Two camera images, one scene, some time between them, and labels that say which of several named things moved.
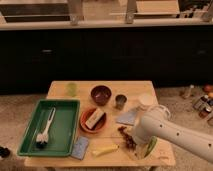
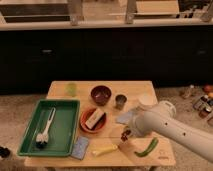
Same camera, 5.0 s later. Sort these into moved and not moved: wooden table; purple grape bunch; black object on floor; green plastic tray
Moved: purple grape bunch
Not moved: black object on floor; green plastic tray; wooden table
